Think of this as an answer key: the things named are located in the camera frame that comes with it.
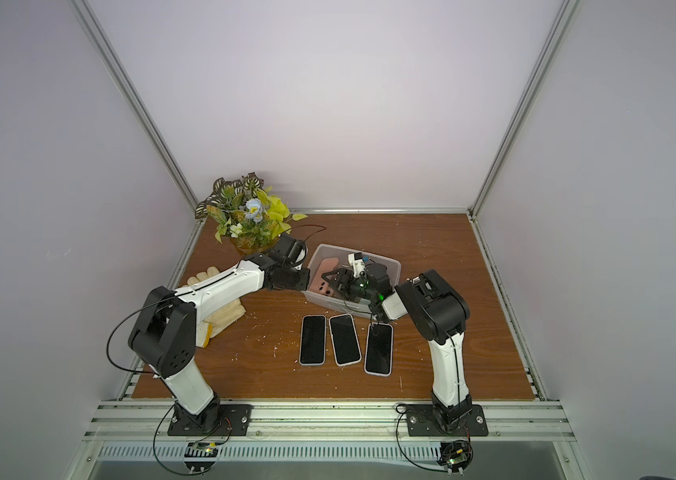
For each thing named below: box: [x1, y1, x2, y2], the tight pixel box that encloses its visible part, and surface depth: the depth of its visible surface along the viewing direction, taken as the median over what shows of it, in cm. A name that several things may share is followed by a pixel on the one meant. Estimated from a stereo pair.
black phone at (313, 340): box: [299, 315, 327, 366], surface depth 88 cm
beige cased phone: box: [329, 313, 362, 367], surface depth 87 cm
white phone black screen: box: [364, 322, 394, 377], surface depth 87 cm
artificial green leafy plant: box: [194, 172, 308, 243], surface depth 92 cm
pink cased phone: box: [309, 258, 339, 297], surface depth 97 cm
